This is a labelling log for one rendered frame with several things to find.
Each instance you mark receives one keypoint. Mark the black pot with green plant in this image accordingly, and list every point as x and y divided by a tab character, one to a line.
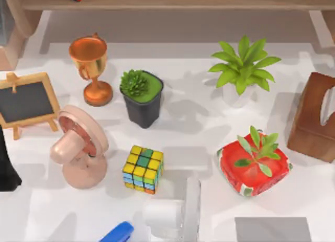
142	98

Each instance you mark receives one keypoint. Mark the colourful puzzle cube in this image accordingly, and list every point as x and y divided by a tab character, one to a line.
142	170

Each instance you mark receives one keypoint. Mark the white pot with leafy plant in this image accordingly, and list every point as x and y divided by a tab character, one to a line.
242	69

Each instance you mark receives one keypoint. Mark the copper trophy cup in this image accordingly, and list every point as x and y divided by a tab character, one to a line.
92	69

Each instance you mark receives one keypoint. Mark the pink desk fan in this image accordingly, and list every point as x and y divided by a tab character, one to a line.
78	150

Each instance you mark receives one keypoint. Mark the white paper roll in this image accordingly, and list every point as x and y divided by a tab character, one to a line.
162	215

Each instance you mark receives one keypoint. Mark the red pot with small plant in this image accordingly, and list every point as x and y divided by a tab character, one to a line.
255	166

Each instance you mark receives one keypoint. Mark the wooden open shelf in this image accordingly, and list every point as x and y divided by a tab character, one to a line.
167	2

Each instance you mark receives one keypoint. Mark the blue stapler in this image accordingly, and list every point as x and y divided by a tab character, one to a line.
119	232

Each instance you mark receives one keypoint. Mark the brown wooden tissue box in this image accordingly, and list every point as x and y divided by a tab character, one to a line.
308	121

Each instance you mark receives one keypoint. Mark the framed blackboard on easel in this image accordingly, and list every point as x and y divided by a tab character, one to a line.
24	101

